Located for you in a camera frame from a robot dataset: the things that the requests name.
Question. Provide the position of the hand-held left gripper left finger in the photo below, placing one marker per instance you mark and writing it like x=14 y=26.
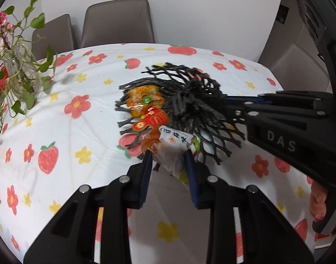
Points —
x=145 y=181

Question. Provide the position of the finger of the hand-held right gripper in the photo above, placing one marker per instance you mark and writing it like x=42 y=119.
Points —
x=234 y=109
x=289 y=98

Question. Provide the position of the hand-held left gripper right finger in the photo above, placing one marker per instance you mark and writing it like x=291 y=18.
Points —
x=191 y=181

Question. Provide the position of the white snack packet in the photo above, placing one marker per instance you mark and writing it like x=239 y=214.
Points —
x=173 y=148

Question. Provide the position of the black net bag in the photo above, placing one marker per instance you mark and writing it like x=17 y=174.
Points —
x=184 y=99

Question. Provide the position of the person's right hand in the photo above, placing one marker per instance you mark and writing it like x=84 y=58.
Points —
x=317 y=200

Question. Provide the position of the orange jelly snack packet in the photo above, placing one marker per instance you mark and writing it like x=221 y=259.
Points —
x=151 y=143

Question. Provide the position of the red lantern snack packet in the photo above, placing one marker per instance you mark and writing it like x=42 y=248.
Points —
x=155 y=118

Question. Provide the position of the strawberry print tablecloth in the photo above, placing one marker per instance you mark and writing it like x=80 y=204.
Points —
x=102 y=132

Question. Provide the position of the orange flower snack packet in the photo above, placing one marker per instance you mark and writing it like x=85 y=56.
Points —
x=140 y=107

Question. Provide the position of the wide grey dining chair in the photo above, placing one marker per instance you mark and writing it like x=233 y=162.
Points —
x=118 y=23

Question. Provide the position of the green plant in glass vase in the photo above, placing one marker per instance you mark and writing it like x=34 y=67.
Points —
x=27 y=96

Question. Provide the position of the small grey dining chair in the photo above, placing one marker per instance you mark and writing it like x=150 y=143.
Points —
x=53 y=37

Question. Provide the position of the red box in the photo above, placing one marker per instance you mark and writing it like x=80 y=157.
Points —
x=2 y=82

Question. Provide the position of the dark wall panel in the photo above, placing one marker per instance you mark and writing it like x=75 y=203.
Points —
x=282 y=13

